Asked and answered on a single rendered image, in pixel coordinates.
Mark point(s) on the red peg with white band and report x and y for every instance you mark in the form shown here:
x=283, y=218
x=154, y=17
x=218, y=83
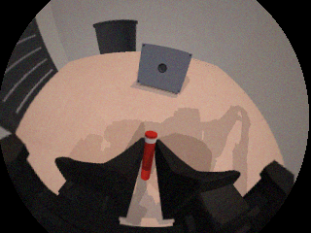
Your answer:
x=149, y=154

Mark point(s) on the grey flat panel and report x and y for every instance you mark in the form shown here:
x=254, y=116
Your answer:
x=163, y=67

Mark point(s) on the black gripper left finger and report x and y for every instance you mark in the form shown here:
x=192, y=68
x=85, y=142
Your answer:
x=116, y=178

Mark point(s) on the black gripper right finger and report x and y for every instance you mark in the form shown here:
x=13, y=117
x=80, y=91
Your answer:
x=178, y=182

